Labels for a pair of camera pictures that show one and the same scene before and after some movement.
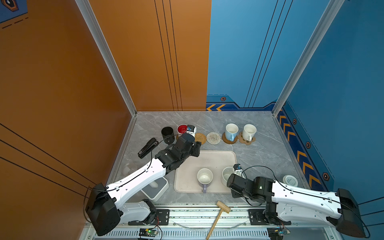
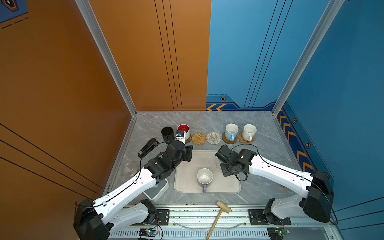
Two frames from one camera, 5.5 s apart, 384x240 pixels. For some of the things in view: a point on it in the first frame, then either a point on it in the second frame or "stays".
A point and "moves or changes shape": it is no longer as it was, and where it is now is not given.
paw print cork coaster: [240, 137] stays
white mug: [248, 132] stays
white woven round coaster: [213, 138] stays
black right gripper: [233, 194] to [224, 173]
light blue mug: [231, 131] stays
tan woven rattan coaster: [200, 137] stays
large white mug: [226, 172] moves or changes shape
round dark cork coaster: [227, 141] stays
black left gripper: [197, 148] to [188, 152]
